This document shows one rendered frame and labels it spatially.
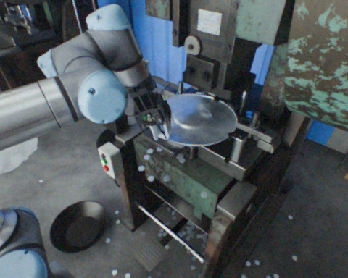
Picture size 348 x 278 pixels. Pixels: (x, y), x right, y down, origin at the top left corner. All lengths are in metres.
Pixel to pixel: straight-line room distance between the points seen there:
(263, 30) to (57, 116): 0.44
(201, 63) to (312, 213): 1.22
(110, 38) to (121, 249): 1.10
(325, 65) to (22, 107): 0.37
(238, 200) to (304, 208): 0.95
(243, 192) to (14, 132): 0.62
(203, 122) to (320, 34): 0.52
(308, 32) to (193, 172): 0.59
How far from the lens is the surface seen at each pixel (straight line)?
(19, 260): 0.69
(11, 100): 0.38
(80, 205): 1.51
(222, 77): 0.71
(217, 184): 0.77
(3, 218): 0.73
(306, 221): 1.62
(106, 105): 0.37
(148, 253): 1.17
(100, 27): 0.50
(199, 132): 0.73
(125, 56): 0.51
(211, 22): 0.69
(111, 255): 1.38
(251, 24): 0.59
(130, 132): 0.95
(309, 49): 0.30
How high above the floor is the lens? 1.24
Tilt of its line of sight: 41 degrees down
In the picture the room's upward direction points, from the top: straight up
